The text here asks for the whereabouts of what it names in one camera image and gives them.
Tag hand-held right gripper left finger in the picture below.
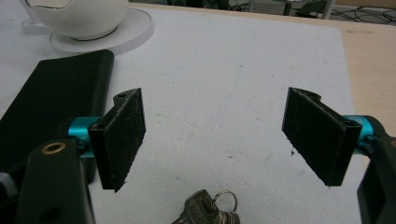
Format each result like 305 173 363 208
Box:
88 87 147 192

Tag white foam mat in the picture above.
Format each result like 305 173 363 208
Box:
0 5 366 224

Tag white metal stand leg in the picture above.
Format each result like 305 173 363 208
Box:
321 0 336 21

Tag dark metal stand leg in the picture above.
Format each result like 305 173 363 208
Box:
282 0 293 17

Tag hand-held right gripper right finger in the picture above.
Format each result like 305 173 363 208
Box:
281 87 363 188

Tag white round base plate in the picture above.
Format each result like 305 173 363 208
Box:
21 7 156 58

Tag black rectangular case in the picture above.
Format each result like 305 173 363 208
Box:
0 49 116 185

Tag black cables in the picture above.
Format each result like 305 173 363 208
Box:
330 5 396 25

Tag bunch of silver keys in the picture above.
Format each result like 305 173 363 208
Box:
170 189 241 224

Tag white round bowl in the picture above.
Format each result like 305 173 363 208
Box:
19 0 130 42

